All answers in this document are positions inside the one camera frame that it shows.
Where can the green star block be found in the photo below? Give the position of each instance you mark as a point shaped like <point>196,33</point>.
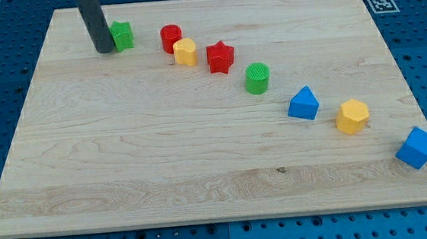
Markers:
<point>122,35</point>

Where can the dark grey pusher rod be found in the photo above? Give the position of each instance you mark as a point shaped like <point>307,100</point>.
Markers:
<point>96,24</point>

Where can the white fiducial marker tag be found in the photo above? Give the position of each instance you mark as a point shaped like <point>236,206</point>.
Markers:
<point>383,6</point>

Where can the blue triangular prism block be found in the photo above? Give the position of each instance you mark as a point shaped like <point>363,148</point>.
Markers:
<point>303,105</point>

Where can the light wooden board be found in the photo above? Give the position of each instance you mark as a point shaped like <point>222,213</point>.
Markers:
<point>133,140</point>

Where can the yellow hexagon block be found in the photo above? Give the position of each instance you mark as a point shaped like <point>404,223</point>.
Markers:
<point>352,116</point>

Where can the yellow heart block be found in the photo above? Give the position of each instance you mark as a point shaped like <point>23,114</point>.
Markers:
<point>185,52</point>

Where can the red star block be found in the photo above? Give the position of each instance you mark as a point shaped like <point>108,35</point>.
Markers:
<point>220,57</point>

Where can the red cylinder block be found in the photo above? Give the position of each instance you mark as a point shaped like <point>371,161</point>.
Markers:
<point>170,34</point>

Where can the green cylinder block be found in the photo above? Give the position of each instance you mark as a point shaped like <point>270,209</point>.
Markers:
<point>257,78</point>

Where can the blue cube block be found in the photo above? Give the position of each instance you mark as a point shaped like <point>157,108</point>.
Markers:
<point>414,149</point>

